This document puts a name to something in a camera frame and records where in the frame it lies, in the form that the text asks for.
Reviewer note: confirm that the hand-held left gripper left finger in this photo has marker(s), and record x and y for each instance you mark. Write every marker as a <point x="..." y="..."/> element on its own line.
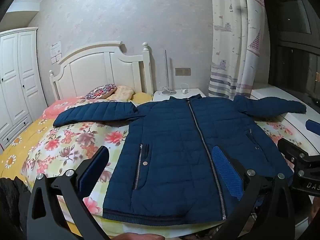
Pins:
<point x="93" y="167"/>

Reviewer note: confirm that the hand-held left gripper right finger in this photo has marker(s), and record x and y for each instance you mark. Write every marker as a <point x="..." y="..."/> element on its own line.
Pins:
<point x="227" y="172"/>

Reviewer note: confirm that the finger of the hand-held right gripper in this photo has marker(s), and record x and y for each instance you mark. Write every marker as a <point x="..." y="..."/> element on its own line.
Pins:
<point x="313" y="127"/>
<point x="292" y="150"/>

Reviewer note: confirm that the blue puffer jacket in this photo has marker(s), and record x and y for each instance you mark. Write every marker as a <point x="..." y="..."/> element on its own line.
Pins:
<point x="175" y="142"/>

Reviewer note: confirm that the person's right hand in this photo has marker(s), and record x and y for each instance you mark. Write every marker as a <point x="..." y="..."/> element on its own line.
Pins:
<point x="315" y="215"/>

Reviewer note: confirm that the person's left hand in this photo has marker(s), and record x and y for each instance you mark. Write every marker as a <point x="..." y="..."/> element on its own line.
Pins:
<point x="135" y="237"/>

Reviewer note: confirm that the floral quilt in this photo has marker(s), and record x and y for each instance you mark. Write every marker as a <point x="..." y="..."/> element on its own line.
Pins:
<point x="82" y="135"/>

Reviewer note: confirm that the white window sill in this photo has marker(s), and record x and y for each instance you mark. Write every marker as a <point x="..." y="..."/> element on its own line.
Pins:
<point x="275" y="92"/>

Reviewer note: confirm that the pink floral pillow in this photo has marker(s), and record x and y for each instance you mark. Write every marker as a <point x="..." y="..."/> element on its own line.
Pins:
<point x="57" y="106"/>

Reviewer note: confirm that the dark window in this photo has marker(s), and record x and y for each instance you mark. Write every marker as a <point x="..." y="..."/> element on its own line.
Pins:
<point x="295" y="55"/>

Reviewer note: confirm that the patterned round cushion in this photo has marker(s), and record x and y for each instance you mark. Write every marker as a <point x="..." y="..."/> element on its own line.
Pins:
<point x="101" y="92"/>

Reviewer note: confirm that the beige pillow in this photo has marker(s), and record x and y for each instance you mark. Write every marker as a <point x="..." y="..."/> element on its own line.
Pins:
<point x="122" y="92"/>

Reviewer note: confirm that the yellow daisy bed sheet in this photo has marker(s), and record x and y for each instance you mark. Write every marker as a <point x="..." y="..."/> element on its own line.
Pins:
<point x="15" y="150"/>

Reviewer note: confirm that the yellow pillow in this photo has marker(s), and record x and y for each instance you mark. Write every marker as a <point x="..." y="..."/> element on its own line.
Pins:
<point x="142" y="97"/>

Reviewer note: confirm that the white nightstand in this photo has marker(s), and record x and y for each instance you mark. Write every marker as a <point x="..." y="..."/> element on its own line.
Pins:
<point x="197" y="92"/>

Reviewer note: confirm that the black cloth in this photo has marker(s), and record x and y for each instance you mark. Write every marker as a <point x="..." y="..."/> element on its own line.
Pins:
<point x="12" y="205"/>

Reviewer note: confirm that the white wooden headboard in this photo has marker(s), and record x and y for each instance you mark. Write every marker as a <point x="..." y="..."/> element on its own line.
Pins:
<point x="100" y="70"/>

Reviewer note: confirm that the boat print curtain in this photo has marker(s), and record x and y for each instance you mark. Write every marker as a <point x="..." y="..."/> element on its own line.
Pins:
<point x="232" y="42"/>

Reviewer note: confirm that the white wardrobe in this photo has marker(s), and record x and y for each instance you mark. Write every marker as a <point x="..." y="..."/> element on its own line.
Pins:
<point x="15" y="80"/>

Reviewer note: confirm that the white stick lamp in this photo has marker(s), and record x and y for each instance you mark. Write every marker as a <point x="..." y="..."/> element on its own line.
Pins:
<point x="165" y="67"/>

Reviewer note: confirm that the gold wall socket panel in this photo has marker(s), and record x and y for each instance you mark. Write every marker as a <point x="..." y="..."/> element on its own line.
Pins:
<point x="182" y="71"/>

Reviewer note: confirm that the wall switch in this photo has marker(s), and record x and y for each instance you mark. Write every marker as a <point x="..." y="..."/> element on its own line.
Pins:
<point x="56" y="59"/>

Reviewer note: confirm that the white wall notice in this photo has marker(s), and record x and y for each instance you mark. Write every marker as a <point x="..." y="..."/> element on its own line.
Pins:
<point x="55" y="48"/>

